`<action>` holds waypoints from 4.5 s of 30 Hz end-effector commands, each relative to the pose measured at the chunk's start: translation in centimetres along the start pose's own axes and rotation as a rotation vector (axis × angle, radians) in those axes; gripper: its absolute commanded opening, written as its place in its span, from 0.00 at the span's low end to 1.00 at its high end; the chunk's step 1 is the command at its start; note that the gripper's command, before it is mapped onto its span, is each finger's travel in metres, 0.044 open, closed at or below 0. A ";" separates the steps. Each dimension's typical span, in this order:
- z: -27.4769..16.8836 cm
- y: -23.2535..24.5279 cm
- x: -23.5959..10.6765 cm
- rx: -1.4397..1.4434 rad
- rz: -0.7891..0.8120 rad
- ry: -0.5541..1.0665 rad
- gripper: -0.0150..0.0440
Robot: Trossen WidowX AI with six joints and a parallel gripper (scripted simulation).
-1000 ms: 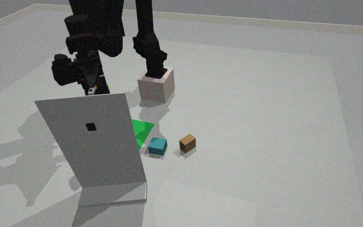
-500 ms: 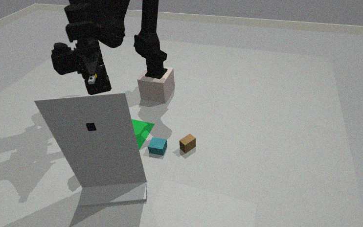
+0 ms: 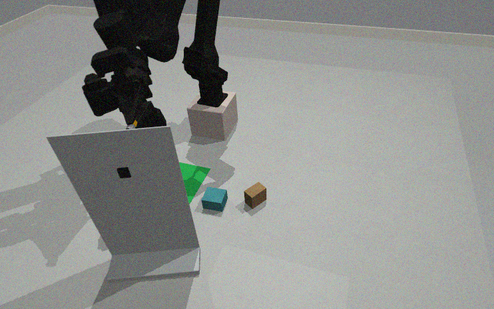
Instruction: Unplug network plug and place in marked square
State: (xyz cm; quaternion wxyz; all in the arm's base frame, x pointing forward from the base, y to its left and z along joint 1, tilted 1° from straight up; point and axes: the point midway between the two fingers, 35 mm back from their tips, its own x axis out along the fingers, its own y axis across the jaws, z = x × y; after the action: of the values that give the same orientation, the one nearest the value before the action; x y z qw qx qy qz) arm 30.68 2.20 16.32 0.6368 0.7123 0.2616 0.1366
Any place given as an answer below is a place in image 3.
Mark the brown block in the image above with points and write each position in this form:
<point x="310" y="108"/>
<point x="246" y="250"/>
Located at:
<point x="255" y="195"/>

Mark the teal block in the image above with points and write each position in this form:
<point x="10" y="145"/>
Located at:
<point x="214" y="199"/>

